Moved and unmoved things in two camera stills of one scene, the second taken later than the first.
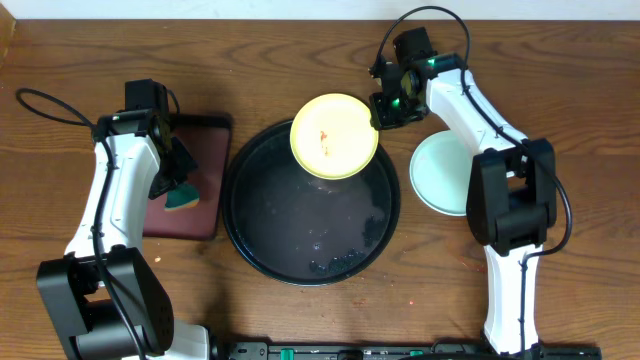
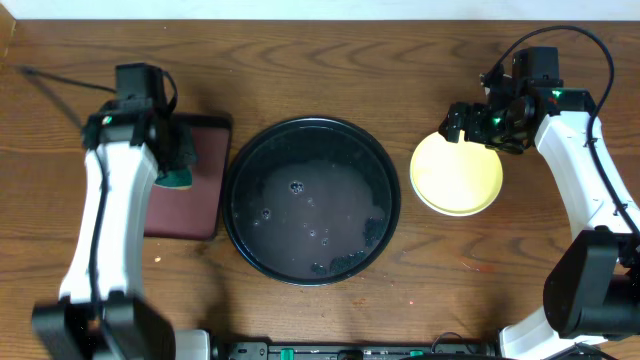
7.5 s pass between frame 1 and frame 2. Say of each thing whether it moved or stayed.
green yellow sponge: moved
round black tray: stayed
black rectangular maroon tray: stayed
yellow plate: moved
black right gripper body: moved
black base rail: stayed
